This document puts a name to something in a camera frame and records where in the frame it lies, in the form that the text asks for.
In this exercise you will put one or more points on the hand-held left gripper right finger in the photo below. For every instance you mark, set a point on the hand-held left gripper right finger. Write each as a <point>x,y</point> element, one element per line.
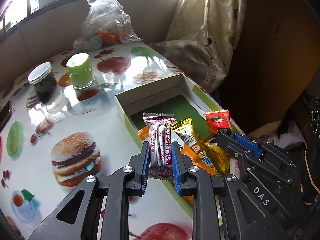
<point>175,172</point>

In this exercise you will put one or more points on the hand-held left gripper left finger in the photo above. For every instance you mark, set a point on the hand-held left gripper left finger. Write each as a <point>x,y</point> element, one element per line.
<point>146,170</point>

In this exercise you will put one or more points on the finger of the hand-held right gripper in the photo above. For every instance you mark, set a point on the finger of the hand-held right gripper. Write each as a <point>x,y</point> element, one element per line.
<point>230,145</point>
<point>246,142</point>

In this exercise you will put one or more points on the large orange snack packet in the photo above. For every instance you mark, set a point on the large orange snack packet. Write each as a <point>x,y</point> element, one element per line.
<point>188,153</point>

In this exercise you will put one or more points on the large gold snack packet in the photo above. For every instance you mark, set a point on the large gold snack packet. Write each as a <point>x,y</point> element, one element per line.
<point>212,160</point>

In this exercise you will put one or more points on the red and black snack packet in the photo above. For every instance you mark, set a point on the red and black snack packet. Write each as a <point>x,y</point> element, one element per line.
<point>217,120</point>

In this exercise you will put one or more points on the white nougat candy packet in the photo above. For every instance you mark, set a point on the white nougat candy packet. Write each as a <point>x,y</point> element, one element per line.
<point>160,142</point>

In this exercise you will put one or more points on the small orange snack packet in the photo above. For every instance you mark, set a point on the small orange snack packet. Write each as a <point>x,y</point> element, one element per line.
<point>144,133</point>

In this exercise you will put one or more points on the slim gold snack packet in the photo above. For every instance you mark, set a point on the slim gold snack packet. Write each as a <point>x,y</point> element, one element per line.
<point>186,132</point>

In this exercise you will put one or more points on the green cardboard box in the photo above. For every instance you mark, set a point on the green cardboard box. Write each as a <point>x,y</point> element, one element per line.
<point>180,102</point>

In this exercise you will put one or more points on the fruit print tablecloth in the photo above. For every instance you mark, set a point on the fruit print tablecloth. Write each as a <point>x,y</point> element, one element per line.
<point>105,120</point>

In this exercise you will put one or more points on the brown wooden cabinet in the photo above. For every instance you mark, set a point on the brown wooden cabinet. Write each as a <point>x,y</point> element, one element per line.
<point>275,42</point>

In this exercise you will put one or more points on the glass jar with green lid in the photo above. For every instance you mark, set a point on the glass jar with green lid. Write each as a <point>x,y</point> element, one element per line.
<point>81,75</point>

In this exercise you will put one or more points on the cream patterned curtain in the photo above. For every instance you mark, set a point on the cream patterned curtain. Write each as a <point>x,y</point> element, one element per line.
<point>207,30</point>

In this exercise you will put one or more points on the clear jar with dark contents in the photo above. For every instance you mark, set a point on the clear jar with dark contents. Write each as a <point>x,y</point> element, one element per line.
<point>42,85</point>

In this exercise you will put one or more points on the black smartphone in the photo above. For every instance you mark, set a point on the black smartphone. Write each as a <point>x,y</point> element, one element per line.
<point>5,113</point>

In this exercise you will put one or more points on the clear plastic bag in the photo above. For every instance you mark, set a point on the clear plastic bag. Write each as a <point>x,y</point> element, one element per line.
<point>107,20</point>

